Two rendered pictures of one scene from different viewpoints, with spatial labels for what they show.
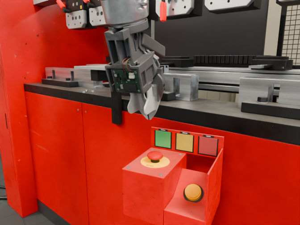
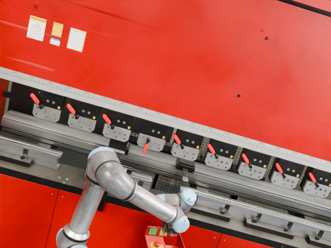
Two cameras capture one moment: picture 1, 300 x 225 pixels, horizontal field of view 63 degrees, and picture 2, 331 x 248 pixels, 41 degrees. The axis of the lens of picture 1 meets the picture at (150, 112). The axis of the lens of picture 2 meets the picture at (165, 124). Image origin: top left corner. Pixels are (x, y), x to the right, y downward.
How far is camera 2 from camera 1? 205 cm
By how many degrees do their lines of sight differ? 44
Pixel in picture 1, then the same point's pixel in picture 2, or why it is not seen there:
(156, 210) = not seen: outside the picture
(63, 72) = (11, 145)
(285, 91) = (199, 199)
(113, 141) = not seen: hidden behind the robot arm
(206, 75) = (143, 160)
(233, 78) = (161, 167)
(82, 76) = (42, 156)
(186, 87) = (147, 187)
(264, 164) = (190, 235)
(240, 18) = not seen: hidden behind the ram
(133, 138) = (111, 219)
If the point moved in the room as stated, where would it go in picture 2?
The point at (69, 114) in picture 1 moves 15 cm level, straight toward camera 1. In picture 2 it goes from (38, 195) to (56, 208)
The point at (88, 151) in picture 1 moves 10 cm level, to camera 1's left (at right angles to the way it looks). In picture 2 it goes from (56, 223) to (40, 226)
